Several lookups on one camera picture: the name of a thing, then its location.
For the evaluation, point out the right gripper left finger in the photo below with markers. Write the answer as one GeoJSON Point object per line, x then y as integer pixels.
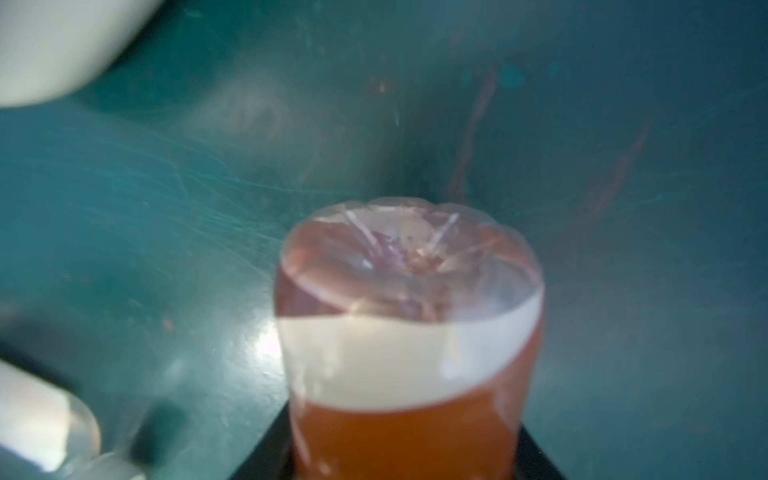
{"type": "Point", "coordinates": [272, 457]}

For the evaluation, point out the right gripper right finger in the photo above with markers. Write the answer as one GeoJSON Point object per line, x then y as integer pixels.
{"type": "Point", "coordinates": [531, 462]}

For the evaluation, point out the brown tea bottle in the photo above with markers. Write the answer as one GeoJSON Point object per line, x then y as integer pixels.
{"type": "Point", "coordinates": [408, 332]}

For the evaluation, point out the bottle red pink label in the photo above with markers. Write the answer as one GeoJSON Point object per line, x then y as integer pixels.
{"type": "Point", "coordinates": [48, 433]}

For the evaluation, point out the white trash bin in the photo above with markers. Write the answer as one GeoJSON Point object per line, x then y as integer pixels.
{"type": "Point", "coordinates": [52, 48]}

